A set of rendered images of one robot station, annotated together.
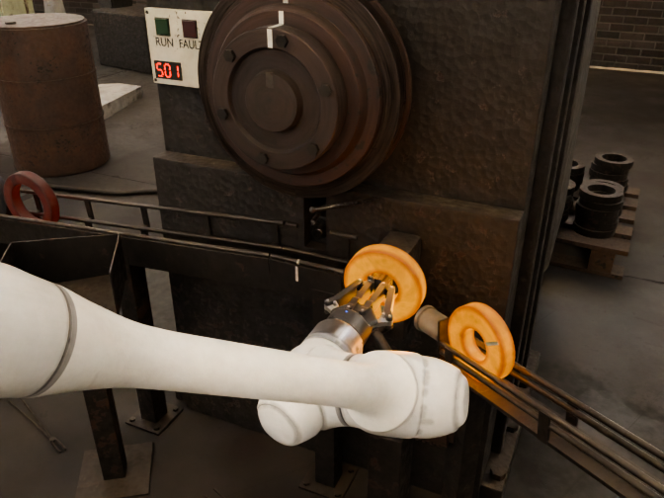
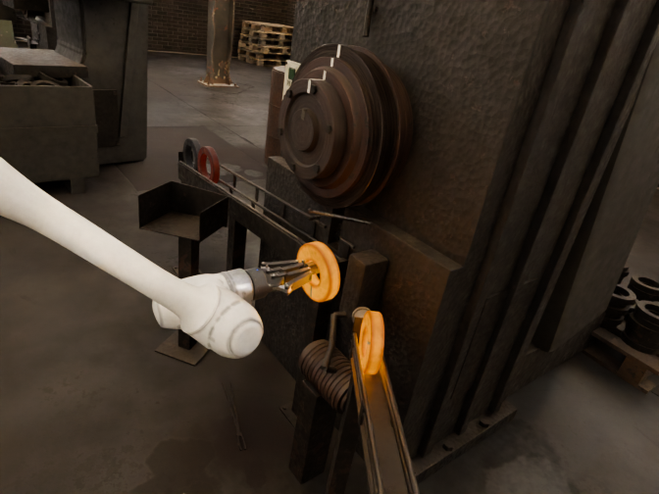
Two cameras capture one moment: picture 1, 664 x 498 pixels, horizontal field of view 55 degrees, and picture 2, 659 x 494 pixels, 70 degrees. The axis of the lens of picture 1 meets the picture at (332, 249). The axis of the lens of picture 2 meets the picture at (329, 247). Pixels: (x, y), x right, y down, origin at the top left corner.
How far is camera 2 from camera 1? 0.56 m
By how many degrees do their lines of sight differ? 22
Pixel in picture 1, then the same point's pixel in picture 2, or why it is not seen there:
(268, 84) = (302, 117)
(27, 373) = not seen: outside the picture
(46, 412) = not seen: hidden behind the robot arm
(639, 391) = (589, 481)
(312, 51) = (327, 100)
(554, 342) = (542, 411)
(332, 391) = (141, 283)
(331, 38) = (346, 95)
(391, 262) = (319, 256)
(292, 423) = (159, 310)
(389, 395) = (188, 308)
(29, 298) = not seen: outside the picture
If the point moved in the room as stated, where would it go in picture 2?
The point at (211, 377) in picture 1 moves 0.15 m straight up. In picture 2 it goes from (70, 240) to (60, 155)
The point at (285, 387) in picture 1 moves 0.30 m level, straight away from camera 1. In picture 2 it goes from (112, 267) to (217, 213)
